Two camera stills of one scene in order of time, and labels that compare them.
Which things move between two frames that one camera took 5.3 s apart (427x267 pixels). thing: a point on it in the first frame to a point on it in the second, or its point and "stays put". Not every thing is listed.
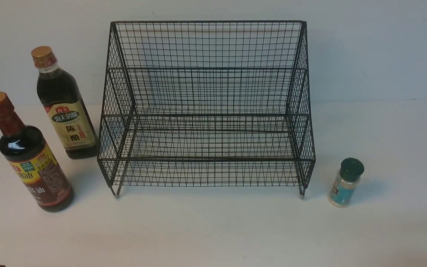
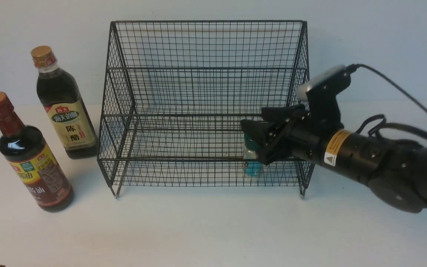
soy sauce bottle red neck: [26, 150] stays put
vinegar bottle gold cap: [63, 95] stays put
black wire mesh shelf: [202, 104] stays put
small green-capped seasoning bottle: [345, 184] to [252, 167]
